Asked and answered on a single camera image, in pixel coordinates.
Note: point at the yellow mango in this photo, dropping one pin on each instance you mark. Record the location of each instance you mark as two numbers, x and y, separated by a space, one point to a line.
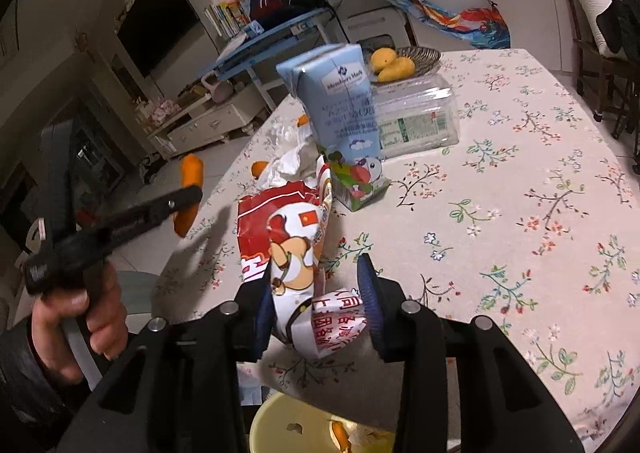
382 58
399 69

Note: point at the wooden chair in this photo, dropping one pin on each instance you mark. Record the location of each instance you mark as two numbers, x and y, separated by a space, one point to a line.
585 68

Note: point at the blue study desk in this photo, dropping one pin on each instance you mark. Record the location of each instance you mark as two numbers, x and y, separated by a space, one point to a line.
270 40

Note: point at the pink plastic jug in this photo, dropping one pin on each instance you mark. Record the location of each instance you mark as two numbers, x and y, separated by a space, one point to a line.
217 89

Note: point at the white floor appliance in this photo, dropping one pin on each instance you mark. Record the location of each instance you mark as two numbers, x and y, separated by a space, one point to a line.
370 25

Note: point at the person's left hand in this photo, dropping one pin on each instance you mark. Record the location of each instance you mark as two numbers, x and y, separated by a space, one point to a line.
62 307

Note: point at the black flat television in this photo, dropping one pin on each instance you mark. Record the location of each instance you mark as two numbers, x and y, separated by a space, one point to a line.
155 18

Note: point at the person's left forearm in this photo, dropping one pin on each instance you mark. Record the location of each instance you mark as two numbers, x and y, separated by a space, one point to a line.
22 388

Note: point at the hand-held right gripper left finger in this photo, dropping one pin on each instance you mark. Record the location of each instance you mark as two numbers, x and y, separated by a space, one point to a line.
263 328

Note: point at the floral tablecloth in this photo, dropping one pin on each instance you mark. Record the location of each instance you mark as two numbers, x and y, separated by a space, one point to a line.
500 183

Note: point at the pale plastic bag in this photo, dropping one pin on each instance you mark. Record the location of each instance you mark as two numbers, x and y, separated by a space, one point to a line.
250 388

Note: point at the black jacket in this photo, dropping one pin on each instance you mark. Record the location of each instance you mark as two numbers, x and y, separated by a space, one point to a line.
617 23

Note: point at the grey stool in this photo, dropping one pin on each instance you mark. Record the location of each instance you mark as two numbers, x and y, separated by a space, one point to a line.
137 288

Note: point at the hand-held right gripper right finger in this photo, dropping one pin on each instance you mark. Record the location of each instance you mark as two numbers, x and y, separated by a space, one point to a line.
369 303

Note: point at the yellow trash bin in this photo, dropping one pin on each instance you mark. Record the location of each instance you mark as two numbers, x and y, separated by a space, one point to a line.
280 423

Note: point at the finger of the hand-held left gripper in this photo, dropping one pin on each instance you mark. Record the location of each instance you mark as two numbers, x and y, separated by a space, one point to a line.
150 213

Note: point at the dark glass cabinet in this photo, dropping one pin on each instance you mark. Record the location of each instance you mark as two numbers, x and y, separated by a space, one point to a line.
95 148

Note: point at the stack of books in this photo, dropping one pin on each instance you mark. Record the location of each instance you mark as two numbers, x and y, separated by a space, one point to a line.
227 18

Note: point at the black shoes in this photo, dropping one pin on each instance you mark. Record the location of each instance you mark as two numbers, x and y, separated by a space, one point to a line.
150 168

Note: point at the red cartoon snack bag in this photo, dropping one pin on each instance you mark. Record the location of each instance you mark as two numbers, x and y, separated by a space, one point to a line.
285 253

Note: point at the clear plastic bottle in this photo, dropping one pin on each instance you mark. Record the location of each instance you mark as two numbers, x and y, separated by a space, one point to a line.
420 113

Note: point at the white television cabinet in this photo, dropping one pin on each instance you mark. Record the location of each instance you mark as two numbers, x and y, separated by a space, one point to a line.
210 123

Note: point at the pink patterned box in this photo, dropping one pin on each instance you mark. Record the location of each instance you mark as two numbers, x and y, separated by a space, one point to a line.
162 111

